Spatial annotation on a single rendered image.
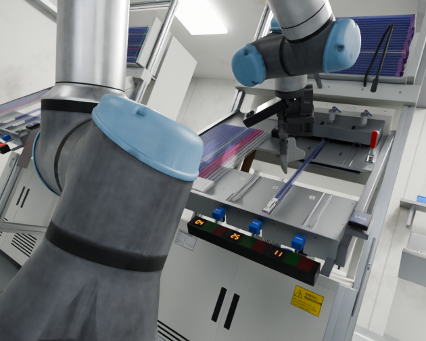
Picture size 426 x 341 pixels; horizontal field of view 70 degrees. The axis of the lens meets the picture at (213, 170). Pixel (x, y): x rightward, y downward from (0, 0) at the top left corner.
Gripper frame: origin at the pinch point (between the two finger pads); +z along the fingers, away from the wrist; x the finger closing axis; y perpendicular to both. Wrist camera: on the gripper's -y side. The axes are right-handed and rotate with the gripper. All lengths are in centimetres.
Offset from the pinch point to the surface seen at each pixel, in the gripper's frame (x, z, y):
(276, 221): -17.7, 6.4, -1.4
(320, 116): 44.0, 11.6, 12.2
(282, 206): -9.0, 9.5, -0.3
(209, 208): -10.7, 9.5, -20.4
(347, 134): 31.1, 12.3, 20.8
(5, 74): 234, 31, -343
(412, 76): 51, 1, 44
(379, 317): 125, 306, 87
